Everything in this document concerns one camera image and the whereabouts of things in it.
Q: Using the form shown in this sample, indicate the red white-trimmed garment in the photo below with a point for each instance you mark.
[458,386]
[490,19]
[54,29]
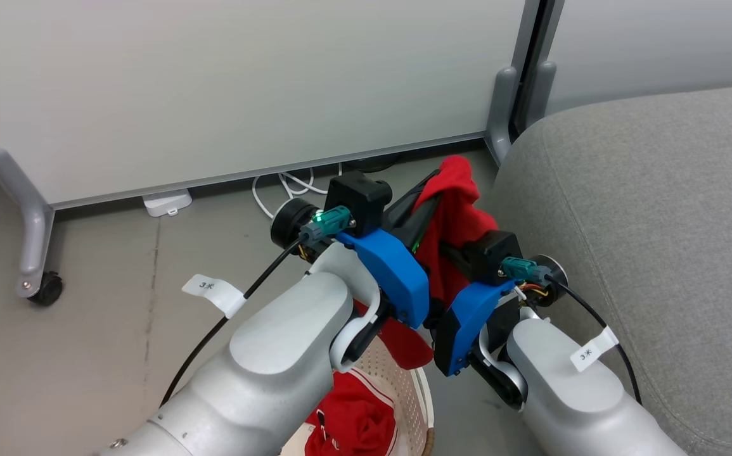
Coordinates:
[461,215]

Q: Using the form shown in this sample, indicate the white power adapter box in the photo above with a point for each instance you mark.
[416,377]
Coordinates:
[166,202]

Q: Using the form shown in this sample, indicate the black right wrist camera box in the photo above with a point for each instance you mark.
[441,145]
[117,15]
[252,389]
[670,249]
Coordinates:
[491,253]

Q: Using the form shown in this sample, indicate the cream perforated laundry basket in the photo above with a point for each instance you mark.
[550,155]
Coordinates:
[404,392]

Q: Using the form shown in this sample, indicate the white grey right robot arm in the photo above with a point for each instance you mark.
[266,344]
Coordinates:
[568,405]

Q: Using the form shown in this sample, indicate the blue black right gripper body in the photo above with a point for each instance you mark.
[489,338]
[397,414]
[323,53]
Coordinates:
[464,316]

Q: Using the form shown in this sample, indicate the grey partition foot post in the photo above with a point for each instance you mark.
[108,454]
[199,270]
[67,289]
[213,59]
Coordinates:
[540,92]
[502,107]

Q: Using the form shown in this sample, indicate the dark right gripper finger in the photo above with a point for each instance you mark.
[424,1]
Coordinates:
[453,254]

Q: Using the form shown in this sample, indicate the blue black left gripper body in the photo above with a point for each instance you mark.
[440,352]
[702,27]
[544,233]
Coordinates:
[391,272]

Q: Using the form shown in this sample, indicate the grey fabric sofa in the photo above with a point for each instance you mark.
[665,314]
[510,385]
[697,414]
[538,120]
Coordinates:
[657,240]

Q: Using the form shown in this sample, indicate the large white partition panel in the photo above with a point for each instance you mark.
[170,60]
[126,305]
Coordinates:
[245,82]

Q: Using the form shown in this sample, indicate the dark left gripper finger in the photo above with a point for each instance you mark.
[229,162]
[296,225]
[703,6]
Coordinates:
[423,225]
[413,195]

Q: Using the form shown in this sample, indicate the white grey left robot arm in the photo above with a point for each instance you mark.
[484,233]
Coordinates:
[277,342]

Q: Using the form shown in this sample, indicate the grey partition leg with caster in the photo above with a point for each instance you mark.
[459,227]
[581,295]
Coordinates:
[30,221]

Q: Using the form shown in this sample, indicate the narrow white partition panel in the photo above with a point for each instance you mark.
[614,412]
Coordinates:
[657,44]

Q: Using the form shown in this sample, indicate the dark round floor base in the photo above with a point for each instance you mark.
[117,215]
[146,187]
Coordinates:
[372,163]

